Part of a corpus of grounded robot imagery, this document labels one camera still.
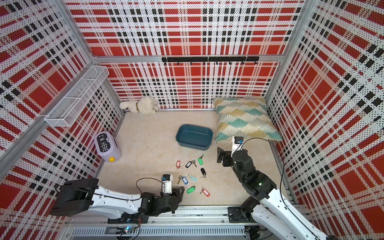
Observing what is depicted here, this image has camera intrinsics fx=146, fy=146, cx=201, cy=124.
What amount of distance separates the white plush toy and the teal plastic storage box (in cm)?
29

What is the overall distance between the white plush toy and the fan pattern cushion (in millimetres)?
542

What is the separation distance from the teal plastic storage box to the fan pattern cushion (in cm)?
9

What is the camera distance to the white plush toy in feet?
→ 3.74

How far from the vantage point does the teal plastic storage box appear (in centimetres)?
100

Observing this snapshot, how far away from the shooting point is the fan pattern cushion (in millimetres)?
948
